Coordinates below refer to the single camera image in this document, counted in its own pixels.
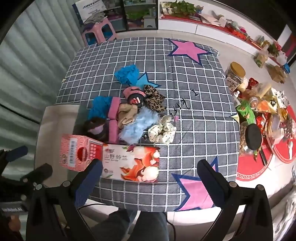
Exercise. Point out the floral tissue box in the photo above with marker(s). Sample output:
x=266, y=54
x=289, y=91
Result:
x=133, y=164

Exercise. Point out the person's legs in jeans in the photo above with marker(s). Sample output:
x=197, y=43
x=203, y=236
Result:
x=138, y=226

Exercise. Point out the grey grid star blanket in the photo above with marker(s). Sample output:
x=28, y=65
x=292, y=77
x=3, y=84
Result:
x=196, y=115

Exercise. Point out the red round plate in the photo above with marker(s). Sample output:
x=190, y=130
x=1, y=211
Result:
x=285, y=150

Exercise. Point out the pink plastic stool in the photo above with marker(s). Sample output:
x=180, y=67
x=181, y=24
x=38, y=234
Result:
x=99, y=32

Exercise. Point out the white polka dot scrunchie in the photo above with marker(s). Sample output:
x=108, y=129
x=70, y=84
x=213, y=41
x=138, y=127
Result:
x=161, y=131

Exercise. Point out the beige cloth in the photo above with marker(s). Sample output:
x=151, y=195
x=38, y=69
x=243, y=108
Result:
x=126, y=114

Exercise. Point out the leopard print scrunchie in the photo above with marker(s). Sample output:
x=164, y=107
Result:
x=153, y=98

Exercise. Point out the blue cloth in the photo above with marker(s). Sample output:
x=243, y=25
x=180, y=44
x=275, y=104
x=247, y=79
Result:
x=100, y=107

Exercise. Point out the storage shelf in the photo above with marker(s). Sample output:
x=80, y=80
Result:
x=138, y=14

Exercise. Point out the green snack packet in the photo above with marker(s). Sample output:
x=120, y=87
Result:
x=246, y=111

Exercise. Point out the cardboard boxes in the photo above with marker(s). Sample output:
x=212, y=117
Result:
x=278, y=74

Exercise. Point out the pink and black knit hat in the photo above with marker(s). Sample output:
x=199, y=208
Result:
x=134, y=93

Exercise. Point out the small white stool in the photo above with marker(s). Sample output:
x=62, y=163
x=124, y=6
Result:
x=148, y=22

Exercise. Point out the pink tissue box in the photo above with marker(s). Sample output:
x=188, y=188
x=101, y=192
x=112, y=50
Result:
x=76, y=150

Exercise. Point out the pale green curtain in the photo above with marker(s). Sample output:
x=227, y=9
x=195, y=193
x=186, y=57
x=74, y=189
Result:
x=30, y=69

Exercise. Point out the pink cloth back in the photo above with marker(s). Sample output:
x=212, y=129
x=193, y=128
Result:
x=113, y=107

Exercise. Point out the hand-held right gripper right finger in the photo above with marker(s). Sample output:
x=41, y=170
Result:
x=208, y=183

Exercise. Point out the white printed bag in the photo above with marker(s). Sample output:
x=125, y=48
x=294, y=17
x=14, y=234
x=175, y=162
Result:
x=89, y=11

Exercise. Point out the person's left hand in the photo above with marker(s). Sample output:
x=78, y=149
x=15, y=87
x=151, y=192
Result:
x=12, y=223

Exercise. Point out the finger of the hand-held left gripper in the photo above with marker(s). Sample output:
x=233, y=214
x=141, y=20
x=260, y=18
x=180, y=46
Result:
x=38, y=172
x=16, y=153

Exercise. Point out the red and white counter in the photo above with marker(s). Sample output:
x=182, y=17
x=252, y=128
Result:
x=208, y=26

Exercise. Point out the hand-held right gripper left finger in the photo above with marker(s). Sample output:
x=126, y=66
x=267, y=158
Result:
x=89, y=183

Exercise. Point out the red round mat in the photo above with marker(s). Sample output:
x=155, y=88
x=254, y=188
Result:
x=254, y=168

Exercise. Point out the brown and purple knit hat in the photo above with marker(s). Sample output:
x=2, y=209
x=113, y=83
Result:
x=94, y=128

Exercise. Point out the light blue fluffy scrunchie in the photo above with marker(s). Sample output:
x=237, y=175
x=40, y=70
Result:
x=138, y=126

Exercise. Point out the pile of snack packets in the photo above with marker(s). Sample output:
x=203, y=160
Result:
x=266, y=99

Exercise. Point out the gold lid jar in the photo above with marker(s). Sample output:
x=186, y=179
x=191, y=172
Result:
x=234, y=75

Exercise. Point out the green potted plant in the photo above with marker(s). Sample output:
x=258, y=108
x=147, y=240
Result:
x=182, y=8

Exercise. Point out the black lid jar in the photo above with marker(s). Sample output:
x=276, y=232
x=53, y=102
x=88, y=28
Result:
x=252, y=139

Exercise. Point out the pink sponge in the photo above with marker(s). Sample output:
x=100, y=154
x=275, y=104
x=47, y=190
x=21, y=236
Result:
x=113, y=132

